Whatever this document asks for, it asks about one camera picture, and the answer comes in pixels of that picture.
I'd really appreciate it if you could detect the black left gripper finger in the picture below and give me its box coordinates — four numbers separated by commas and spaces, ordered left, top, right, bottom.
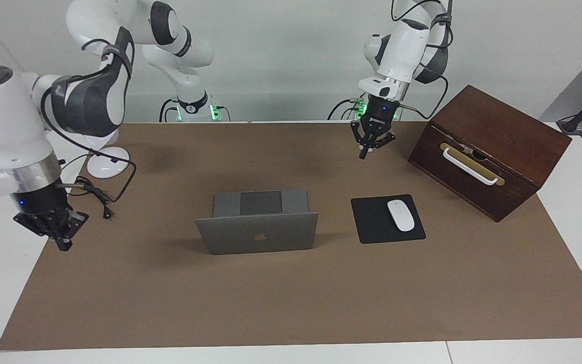
372, 130, 397, 151
350, 122, 371, 160

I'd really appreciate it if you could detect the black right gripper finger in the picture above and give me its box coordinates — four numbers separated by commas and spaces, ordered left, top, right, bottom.
56, 210, 89, 252
14, 215, 54, 238

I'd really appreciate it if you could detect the grey aluminium laptop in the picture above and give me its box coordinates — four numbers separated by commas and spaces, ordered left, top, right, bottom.
195, 190, 319, 255

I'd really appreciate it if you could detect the white computer mouse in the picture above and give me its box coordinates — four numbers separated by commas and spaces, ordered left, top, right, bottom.
387, 200, 416, 232

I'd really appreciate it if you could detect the black mouse pad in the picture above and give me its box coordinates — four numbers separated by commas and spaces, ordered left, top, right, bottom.
351, 194, 426, 245

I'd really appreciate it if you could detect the dark brown wooden box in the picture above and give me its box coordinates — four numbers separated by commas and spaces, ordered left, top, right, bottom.
408, 84, 572, 223

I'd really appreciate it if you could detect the brown table mat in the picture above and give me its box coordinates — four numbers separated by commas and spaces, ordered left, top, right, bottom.
0, 121, 582, 351

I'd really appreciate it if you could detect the black left base cable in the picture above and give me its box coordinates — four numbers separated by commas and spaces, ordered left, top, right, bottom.
327, 98, 367, 122

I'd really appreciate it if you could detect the black base cable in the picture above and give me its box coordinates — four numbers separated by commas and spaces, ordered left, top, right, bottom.
159, 99, 180, 123
327, 98, 367, 122

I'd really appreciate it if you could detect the black lamp power cable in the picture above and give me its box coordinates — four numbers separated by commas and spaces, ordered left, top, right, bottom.
71, 174, 113, 220

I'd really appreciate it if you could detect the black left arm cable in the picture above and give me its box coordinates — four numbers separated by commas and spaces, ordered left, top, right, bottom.
391, 0, 454, 121

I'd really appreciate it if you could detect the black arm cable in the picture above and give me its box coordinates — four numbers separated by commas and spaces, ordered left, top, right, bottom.
391, 0, 454, 121
41, 38, 137, 204

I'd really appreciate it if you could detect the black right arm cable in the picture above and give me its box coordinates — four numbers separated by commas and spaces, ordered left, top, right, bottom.
41, 38, 137, 204

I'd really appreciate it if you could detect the white box handle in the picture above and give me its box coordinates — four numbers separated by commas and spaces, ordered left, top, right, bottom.
443, 147, 500, 186

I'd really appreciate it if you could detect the brass handle plate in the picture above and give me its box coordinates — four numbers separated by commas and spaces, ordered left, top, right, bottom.
440, 143, 505, 187

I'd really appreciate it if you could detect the black right base cable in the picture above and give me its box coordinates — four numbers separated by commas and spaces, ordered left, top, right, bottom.
159, 99, 180, 123

